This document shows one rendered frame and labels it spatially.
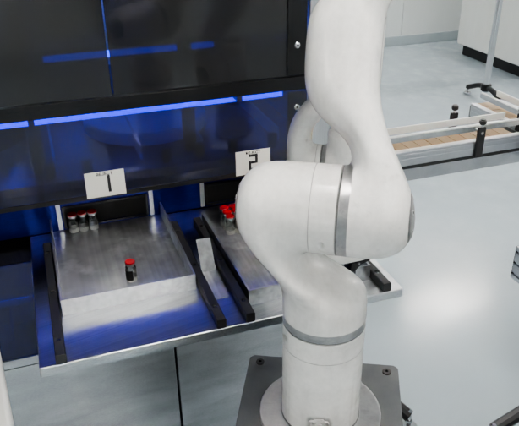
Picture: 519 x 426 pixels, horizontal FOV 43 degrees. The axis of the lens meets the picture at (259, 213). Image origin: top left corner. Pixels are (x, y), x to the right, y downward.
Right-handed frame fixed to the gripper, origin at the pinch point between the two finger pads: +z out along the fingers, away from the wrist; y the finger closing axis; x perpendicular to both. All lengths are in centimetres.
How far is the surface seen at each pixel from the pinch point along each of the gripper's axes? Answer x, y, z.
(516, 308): -77, -124, 86
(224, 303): -4.5, 23.2, 2.2
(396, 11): -492, -311, 37
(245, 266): -15.0, 15.2, 1.6
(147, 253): -27.7, 33.5, 1.5
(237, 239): -26.5, 13.2, 1.2
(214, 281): -11.9, 23.0, 1.8
